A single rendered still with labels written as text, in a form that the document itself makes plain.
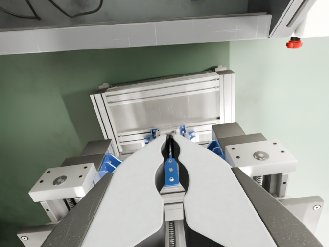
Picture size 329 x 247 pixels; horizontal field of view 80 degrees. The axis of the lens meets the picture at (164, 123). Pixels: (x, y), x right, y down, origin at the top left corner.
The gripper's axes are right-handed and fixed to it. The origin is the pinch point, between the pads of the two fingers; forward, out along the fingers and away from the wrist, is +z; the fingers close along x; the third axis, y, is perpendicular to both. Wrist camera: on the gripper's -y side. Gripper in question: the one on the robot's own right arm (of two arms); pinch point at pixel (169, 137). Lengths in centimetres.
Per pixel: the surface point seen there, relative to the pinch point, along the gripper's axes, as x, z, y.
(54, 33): -19.7, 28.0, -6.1
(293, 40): 32, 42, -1
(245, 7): 18.5, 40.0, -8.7
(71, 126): -75, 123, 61
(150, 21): -2.3, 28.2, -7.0
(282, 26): 20.1, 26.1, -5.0
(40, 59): -81, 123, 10
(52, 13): -24.9, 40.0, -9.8
